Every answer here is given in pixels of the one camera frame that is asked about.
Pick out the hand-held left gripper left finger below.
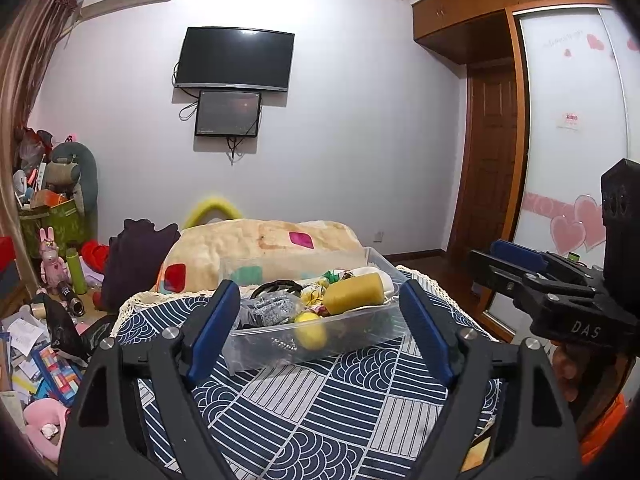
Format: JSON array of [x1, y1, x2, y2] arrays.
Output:
[[57, 279, 242, 480]]

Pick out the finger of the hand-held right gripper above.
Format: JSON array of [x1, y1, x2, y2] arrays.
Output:
[[467, 239, 603, 297], [514, 271, 608, 322]]

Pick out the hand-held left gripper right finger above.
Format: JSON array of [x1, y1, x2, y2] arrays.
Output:
[[399, 280, 583, 480]]

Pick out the clear plastic storage box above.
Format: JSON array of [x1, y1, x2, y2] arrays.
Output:
[[220, 246, 408, 374]]

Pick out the yellow sponge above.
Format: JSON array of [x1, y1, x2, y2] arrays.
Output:
[[322, 269, 388, 316]]

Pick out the yellow ball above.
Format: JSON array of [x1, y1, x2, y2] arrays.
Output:
[[294, 312, 329, 352]]

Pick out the yellow white patterned cloth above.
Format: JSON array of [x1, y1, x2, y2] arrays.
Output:
[[300, 282, 331, 308]]

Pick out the person's right hand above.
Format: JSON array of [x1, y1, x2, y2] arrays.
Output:
[[551, 342, 626, 411]]

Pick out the cream lace cloth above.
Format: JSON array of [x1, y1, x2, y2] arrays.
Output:
[[111, 264, 502, 343]]

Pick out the beige printed blanket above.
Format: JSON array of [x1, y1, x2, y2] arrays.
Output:
[[155, 219, 365, 294]]

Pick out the brown wooden door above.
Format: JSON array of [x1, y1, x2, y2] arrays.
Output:
[[447, 66, 522, 262]]

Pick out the dark purple garment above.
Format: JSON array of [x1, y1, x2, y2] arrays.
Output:
[[102, 218, 181, 312]]

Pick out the blue patterned tablecloth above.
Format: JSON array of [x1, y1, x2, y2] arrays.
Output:
[[117, 280, 503, 480]]

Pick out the red plush toy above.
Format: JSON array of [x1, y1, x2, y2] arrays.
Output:
[[80, 240, 113, 311]]

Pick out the black bag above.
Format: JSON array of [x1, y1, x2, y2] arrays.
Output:
[[42, 294, 114, 369]]

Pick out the green bottle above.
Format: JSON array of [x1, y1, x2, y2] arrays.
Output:
[[66, 252, 90, 294]]

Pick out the black flashlight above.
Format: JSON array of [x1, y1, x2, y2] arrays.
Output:
[[56, 280, 87, 317]]

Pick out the colourful block box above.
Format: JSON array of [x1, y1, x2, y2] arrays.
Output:
[[30, 345, 84, 407]]

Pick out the white sliding wardrobe door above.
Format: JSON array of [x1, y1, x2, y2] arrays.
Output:
[[480, 6, 640, 343]]

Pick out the pink rabbit toy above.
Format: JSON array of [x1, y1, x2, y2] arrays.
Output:
[[39, 227, 68, 295]]

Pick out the green storage bin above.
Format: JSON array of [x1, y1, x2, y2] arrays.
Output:
[[19, 198, 87, 257]]

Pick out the pile of papers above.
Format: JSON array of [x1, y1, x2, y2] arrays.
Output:
[[0, 304, 52, 413]]

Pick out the pink plush pillow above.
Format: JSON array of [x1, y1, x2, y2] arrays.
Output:
[[22, 399, 72, 462]]

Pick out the grey plush toy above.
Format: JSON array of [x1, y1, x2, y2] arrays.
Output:
[[47, 141, 99, 217]]

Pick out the small black monitor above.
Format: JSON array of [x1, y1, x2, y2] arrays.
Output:
[[194, 90, 263, 138]]

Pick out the red box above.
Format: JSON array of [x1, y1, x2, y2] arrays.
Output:
[[0, 237, 19, 282]]

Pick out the wooden overhead cabinet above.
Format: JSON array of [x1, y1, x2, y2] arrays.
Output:
[[411, 0, 621, 64]]

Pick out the red plastic bag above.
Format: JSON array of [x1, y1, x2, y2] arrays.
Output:
[[17, 127, 54, 172]]

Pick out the large black television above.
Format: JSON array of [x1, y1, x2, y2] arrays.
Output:
[[174, 26, 296, 93]]

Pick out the striped brown curtain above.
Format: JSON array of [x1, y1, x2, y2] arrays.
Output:
[[0, 0, 87, 241]]

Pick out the yellow plush ring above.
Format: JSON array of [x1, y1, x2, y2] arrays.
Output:
[[183, 195, 244, 231]]

